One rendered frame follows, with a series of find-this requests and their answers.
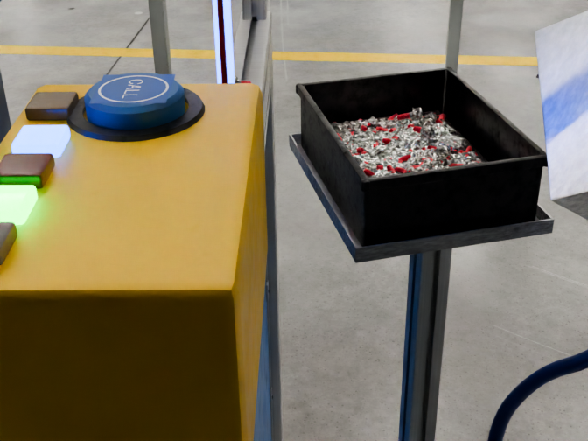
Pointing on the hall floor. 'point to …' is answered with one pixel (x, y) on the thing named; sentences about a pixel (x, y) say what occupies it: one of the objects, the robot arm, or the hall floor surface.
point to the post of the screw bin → (423, 344)
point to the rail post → (273, 273)
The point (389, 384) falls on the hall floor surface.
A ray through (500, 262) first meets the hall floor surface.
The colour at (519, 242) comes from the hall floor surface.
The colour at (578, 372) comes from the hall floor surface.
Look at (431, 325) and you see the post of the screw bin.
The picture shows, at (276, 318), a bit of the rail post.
